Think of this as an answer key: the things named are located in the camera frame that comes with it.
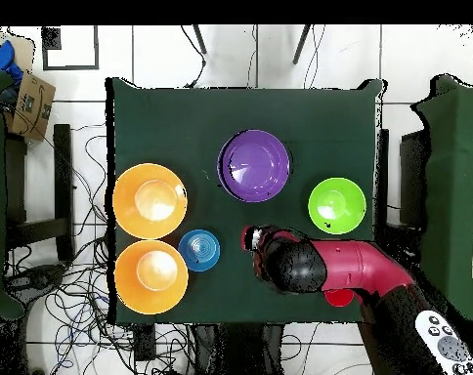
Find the purple bowl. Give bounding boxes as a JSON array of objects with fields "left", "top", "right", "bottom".
[{"left": 216, "top": 129, "right": 292, "bottom": 203}]

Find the blue bowl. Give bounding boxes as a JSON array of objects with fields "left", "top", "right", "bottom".
[{"left": 178, "top": 229, "right": 221, "bottom": 273}]

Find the large green bowl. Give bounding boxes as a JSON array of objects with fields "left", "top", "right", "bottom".
[{"left": 307, "top": 177, "right": 367, "bottom": 235}]

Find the large orange bowl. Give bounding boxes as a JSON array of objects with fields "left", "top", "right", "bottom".
[
  {"left": 111, "top": 162, "right": 190, "bottom": 240},
  {"left": 113, "top": 239, "right": 190, "bottom": 316}
]

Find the red cup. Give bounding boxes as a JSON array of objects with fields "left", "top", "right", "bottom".
[{"left": 323, "top": 288, "right": 356, "bottom": 309}]

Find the black power strip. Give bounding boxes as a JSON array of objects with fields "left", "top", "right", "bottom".
[{"left": 133, "top": 323, "right": 157, "bottom": 362}]

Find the dark green table cloth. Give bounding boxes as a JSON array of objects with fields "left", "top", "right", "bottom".
[{"left": 105, "top": 76, "right": 388, "bottom": 325}]

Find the black bench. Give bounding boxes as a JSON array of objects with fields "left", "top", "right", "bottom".
[{"left": 3, "top": 123, "right": 75, "bottom": 263}]

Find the black tripod leg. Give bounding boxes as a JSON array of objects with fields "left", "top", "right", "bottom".
[
  {"left": 291, "top": 23, "right": 313, "bottom": 65},
  {"left": 192, "top": 23, "right": 208, "bottom": 56}
]

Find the cardboard box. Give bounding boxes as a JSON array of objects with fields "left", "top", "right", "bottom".
[{"left": 3, "top": 69, "right": 57, "bottom": 142}]

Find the blue cloth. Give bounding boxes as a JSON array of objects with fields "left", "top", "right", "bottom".
[{"left": 0, "top": 39, "right": 24, "bottom": 85}]

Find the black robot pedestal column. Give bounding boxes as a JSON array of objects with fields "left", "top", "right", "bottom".
[{"left": 193, "top": 322, "right": 286, "bottom": 375}]

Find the tangle of cables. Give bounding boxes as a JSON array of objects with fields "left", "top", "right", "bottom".
[{"left": 3, "top": 124, "right": 194, "bottom": 375}]

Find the black pedestal foot with knob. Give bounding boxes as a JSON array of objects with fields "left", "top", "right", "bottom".
[{"left": 5, "top": 263, "right": 67, "bottom": 302}]

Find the black square frame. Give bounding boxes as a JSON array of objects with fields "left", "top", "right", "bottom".
[{"left": 40, "top": 24, "right": 101, "bottom": 72}]

